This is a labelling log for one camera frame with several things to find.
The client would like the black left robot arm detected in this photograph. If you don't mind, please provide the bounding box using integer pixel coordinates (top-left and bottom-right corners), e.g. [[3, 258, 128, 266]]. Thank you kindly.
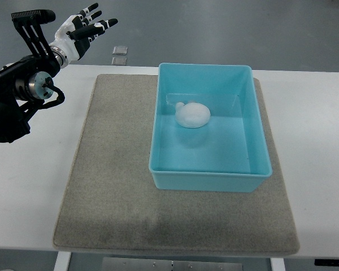
[[0, 3, 118, 143]]

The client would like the floor socket plate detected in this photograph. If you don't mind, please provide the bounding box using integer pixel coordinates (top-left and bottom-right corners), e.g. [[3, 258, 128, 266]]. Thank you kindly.
[[111, 56, 127, 66], [112, 46, 128, 55]]

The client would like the upper floor socket plate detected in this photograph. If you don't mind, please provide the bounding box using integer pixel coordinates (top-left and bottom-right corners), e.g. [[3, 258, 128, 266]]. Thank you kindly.
[[112, 46, 128, 55]]

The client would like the lower floor socket plate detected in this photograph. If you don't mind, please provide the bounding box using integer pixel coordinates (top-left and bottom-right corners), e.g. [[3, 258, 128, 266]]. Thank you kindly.
[[111, 56, 127, 66]]

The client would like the white table leg left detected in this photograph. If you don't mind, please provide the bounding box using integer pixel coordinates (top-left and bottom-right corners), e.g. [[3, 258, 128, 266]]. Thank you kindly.
[[53, 251, 72, 271]]

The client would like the grey felt mat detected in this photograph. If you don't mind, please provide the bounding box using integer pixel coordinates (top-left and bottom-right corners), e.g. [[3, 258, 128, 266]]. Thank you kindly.
[[53, 74, 300, 257]]

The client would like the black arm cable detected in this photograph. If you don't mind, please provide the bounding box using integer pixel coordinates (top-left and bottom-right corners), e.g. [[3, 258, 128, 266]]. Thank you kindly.
[[25, 83, 66, 111]]

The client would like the blue plastic box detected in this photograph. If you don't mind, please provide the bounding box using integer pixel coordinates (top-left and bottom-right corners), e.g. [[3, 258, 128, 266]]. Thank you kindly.
[[149, 63, 272, 193]]

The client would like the white table leg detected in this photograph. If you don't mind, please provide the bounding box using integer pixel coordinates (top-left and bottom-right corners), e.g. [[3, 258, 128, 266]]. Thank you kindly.
[[270, 258, 286, 271], [53, 251, 72, 271]]

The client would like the white table leg right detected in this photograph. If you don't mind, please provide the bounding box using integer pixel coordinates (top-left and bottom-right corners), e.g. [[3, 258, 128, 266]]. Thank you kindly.
[[270, 258, 286, 271]]

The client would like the metal table base plate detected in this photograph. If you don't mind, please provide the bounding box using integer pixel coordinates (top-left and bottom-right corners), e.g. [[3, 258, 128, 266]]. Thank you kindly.
[[101, 257, 243, 271]]

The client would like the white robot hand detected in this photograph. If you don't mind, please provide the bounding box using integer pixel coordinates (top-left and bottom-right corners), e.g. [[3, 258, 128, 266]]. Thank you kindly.
[[49, 3, 118, 67]]

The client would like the white rabbit toy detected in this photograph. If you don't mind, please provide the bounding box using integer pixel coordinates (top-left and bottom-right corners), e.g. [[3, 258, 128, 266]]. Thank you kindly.
[[175, 102, 211, 129]]

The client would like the black table control panel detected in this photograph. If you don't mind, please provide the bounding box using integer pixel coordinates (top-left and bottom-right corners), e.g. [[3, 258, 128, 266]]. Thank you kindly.
[[314, 259, 339, 267]]

